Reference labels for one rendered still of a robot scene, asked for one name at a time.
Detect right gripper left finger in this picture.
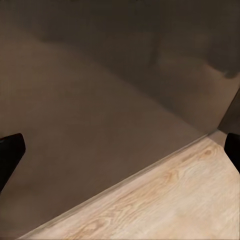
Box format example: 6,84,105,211
0,133,26,193

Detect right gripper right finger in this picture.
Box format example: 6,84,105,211
224,133,240,173

